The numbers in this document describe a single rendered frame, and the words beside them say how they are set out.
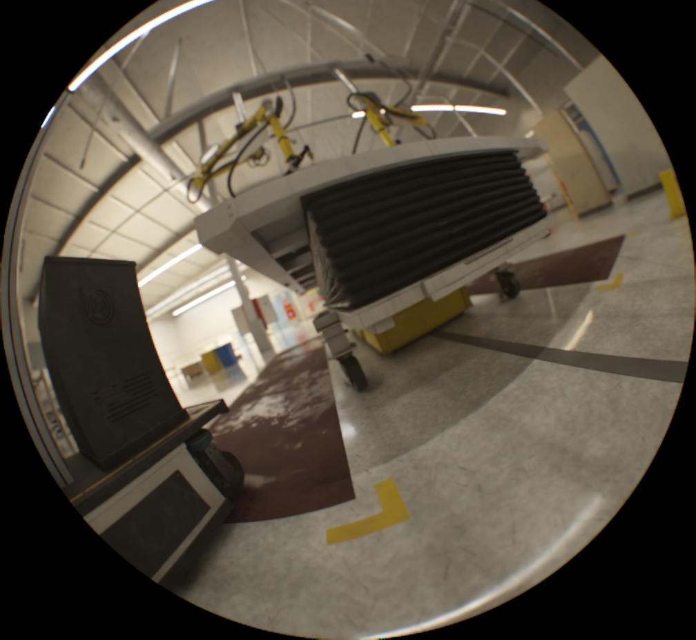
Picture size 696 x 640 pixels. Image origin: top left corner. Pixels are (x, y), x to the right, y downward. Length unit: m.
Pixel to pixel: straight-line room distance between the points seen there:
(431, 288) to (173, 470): 0.80
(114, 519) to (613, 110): 5.35
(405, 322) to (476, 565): 1.31
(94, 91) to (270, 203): 7.85
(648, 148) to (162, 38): 11.95
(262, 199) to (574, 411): 0.96
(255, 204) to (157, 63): 10.07
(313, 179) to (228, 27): 9.71
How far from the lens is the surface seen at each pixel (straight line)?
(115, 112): 8.49
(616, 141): 4.71
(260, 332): 6.46
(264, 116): 1.95
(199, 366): 9.52
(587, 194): 4.98
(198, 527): 0.70
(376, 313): 0.56
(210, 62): 10.66
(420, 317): 1.49
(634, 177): 4.70
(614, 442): 0.60
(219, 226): 0.64
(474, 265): 0.68
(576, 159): 4.97
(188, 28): 10.16
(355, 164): 0.68
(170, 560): 0.68
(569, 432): 0.61
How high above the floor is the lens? 0.47
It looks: 1 degrees up
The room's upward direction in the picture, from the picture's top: 24 degrees counter-clockwise
